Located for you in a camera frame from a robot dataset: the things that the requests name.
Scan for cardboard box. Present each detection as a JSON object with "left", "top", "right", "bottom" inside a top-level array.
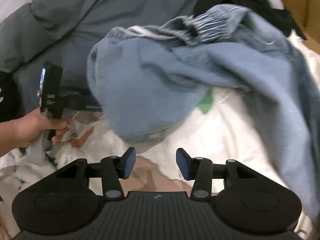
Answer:
[{"left": 261, "top": 0, "right": 320, "bottom": 54}]

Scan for dark cloth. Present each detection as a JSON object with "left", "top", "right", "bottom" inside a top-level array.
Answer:
[{"left": 0, "top": 71, "right": 21, "bottom": 123}]

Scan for white printed bed sheet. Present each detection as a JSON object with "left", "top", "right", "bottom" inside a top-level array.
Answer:
[{"left": 0, "top": 31, "right": 320, "bottom": 240}]

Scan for person's left hand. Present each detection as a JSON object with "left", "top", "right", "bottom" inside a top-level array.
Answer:
[{"left": 11, "top": 110, "right": 70, "bottom": 148}]

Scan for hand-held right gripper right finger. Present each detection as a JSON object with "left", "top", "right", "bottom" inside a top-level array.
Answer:
[{"left": 176, "top": 148, "right": 258, "bottom": 200}]

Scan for blue denim pants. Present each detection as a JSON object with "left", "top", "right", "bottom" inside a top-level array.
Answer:
[{"left": 86, "top": 5, "right": 320, "bottom": 228}]

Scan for grey t-shirt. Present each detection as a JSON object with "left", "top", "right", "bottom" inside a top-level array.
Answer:
[{"left": 0, "top": 0, "right": 215, "bottom": 112}]

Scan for person's left forearm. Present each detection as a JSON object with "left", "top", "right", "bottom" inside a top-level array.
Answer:
[{"left": 0, "top": 121, "right": 16, "bottom": 157}]

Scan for black garment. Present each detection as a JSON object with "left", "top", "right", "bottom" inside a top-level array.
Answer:
[{"left": 194, "top": 0, "right": 307, "bottom": 40}]

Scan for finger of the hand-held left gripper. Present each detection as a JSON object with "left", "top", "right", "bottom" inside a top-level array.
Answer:
[{"left": 61, "top": 101, "right": 102, "bottom": 112}]

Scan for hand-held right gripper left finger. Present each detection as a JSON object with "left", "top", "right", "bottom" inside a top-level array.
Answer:
[{"left": 55, "top": 147, "right": 137, "bottom": 201}]

